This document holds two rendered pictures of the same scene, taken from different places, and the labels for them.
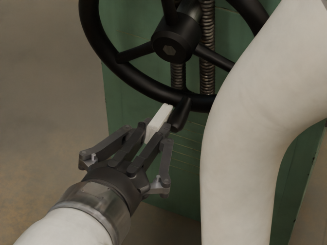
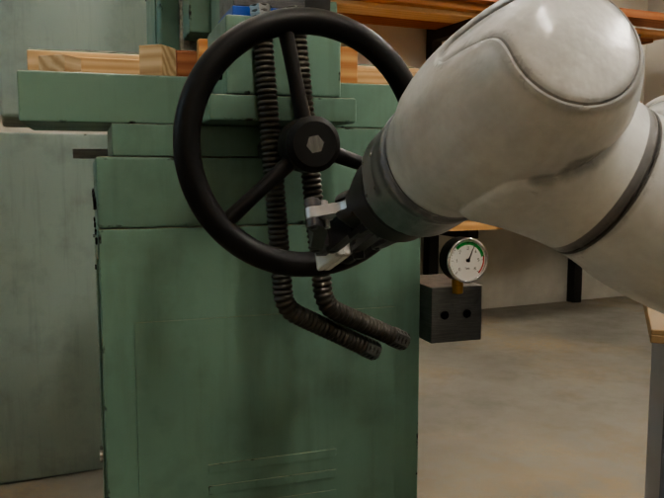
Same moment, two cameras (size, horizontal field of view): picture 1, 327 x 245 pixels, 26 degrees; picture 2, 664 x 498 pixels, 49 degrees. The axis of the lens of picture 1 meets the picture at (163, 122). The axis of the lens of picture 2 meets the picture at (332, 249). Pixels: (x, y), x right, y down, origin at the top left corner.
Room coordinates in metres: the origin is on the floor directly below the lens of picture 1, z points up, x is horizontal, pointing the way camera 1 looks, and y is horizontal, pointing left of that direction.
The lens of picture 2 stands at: (0.04, 0.48, 0.78)
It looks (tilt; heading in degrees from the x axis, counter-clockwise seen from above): 6 degrees down; 320
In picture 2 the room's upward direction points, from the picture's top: straight up
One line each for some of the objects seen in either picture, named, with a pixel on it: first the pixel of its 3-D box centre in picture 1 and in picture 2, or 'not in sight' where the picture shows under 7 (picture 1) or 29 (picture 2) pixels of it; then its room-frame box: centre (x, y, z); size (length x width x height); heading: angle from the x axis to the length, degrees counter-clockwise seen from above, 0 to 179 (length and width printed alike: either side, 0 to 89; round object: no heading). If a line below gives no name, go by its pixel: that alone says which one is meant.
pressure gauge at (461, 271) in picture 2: not in sight; (461, 265); (0.69, -0.31, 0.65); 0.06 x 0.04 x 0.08; 68
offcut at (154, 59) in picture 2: not in sight; (157, 62); (0.91, 0.04, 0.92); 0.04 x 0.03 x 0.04; 123
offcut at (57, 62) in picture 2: not in sight; (60, 69); (1.03, 0.12, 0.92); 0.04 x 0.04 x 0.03; 34
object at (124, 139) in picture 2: not in sight; (253, 144); (0.93, -0.12, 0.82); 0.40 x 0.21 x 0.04; 68
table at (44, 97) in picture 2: not in sight; (257, 106); (0.88, -0.10, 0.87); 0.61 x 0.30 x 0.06; 68
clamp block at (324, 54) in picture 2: not in sight; (271, 64); (0.81, -0.07, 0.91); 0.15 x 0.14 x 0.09; 68
